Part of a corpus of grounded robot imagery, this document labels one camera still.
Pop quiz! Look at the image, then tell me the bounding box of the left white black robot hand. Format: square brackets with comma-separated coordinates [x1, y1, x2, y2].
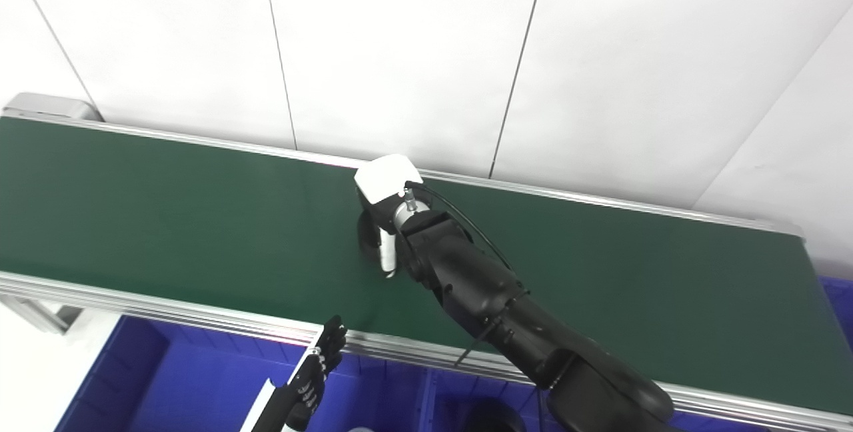
[248, 315, 348, 432]

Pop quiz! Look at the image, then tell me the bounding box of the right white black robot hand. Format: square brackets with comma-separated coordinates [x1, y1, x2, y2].
[353, 153, 435, 280]

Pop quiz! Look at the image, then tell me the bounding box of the blue bin with white parts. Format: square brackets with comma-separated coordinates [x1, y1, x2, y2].
[55, 314, 435, 432]

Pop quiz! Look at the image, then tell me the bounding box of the green conveyor belt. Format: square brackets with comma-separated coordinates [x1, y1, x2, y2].
[0, 92, 853, 432]

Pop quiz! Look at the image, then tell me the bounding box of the black round flanged part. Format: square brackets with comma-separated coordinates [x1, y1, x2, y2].
[461, 397, 528, 432]

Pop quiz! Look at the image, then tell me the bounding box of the aluminium conveyor support leg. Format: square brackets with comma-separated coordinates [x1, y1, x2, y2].
[0, 293, 86, 335]

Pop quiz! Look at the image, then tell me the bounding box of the blue bin with black parts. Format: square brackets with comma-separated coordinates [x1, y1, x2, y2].
[426, 367, 794, 432]

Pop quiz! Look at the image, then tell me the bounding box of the empty blue plastic bin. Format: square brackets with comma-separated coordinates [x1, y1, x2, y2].
[814, 275, 853, 333]

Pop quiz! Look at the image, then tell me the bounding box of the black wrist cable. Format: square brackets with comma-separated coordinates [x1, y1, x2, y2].
[404, 181, 534, 367]

